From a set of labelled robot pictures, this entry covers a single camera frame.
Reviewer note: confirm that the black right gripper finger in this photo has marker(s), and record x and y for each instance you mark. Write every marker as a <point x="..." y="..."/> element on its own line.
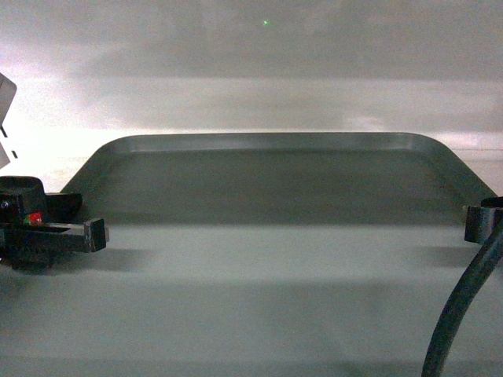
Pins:
<point x="480" y="223"/>

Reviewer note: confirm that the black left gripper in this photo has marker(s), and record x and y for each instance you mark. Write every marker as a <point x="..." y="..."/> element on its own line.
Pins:
<point x="25" y="202"/>

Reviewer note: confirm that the grey rectangular serving tray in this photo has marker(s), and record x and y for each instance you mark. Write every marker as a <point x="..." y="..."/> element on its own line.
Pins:
<point x="250" y="255"/>

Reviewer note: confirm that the white shelf upright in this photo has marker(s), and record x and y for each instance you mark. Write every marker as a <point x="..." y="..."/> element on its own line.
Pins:
<point x="9" y="142"/>

